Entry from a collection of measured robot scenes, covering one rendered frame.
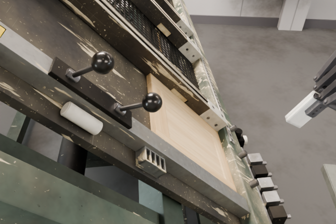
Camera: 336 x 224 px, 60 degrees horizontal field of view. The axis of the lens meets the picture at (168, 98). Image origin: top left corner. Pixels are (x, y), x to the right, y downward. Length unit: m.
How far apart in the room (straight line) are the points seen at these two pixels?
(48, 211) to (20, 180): 0.05
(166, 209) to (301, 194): 1.61
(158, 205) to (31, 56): 0.44
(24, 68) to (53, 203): 0.25
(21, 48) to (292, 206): 1.93
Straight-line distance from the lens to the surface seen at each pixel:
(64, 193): 0.42
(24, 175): 0.40
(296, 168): 2.39
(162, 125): 0.81
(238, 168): 1.09
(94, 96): 0.59
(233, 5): 4.06
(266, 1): 4.11
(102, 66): 0.47
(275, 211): 1.20
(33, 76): 0.56
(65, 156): 1.41
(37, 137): 2.61
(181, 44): 1.53
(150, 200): 0.78
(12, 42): 0.56
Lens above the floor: 1.76
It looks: 40 degrees down
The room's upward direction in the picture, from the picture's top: straight up
